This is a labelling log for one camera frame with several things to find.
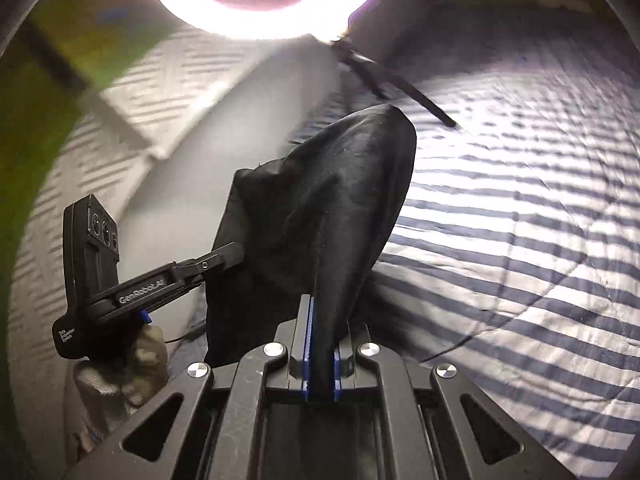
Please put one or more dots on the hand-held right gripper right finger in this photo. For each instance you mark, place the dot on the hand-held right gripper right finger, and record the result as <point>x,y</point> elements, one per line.
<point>338,375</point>

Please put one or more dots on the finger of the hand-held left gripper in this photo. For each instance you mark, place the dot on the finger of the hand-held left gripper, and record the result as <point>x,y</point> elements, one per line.
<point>215,260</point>

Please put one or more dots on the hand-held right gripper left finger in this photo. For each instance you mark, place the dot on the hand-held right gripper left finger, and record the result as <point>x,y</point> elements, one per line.
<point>306,350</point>

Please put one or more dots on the black garment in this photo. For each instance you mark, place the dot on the black garment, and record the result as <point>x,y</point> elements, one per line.
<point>320,200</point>

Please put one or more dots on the person's left forearm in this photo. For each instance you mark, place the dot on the person's left forearm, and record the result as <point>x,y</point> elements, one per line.
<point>100,415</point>

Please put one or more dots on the person's left hand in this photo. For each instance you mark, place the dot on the person's left hand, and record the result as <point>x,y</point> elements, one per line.
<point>145,365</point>

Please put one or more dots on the striped bed quilt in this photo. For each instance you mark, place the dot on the striped bed quilt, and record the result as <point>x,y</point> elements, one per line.
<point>500,260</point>

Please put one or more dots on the black tripod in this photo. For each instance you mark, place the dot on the black tripod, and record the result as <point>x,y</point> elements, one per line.
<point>370,75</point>

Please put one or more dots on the brown and white wall batten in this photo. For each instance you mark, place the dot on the brown and white wall batten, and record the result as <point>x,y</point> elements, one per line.
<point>125,120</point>

